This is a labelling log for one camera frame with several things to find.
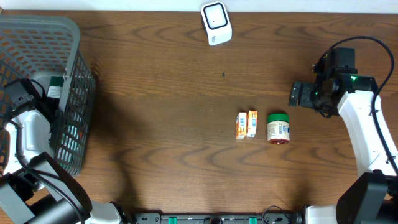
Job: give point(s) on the orange small box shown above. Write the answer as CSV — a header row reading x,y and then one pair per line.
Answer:
x,y
241,125
251,124

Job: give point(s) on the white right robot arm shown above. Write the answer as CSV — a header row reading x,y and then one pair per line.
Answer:
x,y
338,90

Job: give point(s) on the green white flat package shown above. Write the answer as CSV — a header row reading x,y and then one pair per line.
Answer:
x,y
55,87

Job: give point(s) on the green lid jar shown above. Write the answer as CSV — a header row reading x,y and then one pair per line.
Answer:
x,y
278,128

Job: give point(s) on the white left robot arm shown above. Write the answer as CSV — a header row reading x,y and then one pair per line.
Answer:
x,y
34,187

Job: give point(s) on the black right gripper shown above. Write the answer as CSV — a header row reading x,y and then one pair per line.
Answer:
x,y
305,98

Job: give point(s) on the white barcode scanner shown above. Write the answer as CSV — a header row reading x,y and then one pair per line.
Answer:
x,y
216,23

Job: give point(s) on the grey plastic basket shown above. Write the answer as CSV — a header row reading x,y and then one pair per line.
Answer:
x,y
39,47

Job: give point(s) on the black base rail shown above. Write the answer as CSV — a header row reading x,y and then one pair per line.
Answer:
x,y
271,217

